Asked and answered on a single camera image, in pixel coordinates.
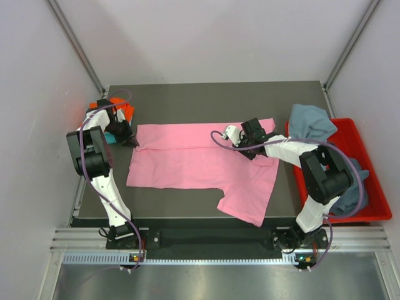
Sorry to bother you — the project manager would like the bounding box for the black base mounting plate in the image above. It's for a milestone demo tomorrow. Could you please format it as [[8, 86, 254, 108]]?
[[72, 217, 329, 259]]

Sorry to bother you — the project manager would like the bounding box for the right aluminium frame post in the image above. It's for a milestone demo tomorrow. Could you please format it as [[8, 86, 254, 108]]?
[[322, 0, 383, 93]]

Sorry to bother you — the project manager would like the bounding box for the folded teal t shirt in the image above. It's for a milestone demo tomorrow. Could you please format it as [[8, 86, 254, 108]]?
[[84, 107, 132, 144]]

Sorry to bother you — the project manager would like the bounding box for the pink t shirt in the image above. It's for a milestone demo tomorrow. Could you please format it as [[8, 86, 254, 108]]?
[[126, 123, 279, 227]]

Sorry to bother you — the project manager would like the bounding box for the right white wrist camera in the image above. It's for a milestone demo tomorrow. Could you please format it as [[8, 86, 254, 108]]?
[[221, 125, 241, 148]]

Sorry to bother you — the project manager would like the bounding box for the aluminium frame post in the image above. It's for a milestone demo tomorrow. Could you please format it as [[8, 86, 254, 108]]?
[[44, 0, 106, 94], [322, 0, 383, 93]]

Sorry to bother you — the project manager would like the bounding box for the grey-blue t shirt lower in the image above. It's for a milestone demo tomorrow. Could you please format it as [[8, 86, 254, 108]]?
[[329, 157, 369, 216]]

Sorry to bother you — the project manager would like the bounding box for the left aluminium frame post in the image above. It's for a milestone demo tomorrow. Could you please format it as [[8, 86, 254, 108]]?
[[44, 0, 106, 94]]

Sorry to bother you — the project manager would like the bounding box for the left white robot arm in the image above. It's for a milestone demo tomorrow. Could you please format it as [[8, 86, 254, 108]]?
[[66, 97, 142, 248]]

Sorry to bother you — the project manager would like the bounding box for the red plastic bin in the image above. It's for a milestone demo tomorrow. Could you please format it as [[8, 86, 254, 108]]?
[[284, 117, 393, 224]]

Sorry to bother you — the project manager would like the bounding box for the grey slotted cable duct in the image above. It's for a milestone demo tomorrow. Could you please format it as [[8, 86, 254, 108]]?
[[62, 252, 313, 266]]

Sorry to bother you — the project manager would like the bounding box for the grey-blue t shirt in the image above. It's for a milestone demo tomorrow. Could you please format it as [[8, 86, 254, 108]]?
[[329, 157, 369, 216], [288, 104, 338, 141]]

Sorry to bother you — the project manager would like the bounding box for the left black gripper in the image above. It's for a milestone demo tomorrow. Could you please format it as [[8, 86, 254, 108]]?
[[104, 119, 139, 148]]

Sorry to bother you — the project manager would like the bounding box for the grey-blue t shirt upper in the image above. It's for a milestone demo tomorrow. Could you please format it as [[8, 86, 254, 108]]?
[[288, 104, 338, 141]]

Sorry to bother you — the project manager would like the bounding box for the front aluminium frame rail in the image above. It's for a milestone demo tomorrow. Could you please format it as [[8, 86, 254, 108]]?
[[50, 226, 391, 253]]

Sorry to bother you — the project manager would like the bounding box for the folded orange t shirt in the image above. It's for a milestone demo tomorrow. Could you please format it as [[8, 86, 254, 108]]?
[[88, 97, 134, 122]]

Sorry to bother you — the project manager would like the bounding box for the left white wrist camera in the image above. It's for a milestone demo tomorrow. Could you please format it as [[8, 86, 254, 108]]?
[[115, 109, 126, 123]]

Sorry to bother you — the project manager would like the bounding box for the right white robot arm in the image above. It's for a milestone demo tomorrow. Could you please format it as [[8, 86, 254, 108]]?
[[225, 118, 354, 249]]

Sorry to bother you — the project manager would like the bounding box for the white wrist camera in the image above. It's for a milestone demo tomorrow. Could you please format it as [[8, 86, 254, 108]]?
[[115, 109, 126, 123], [221, 125, 241, 148]]

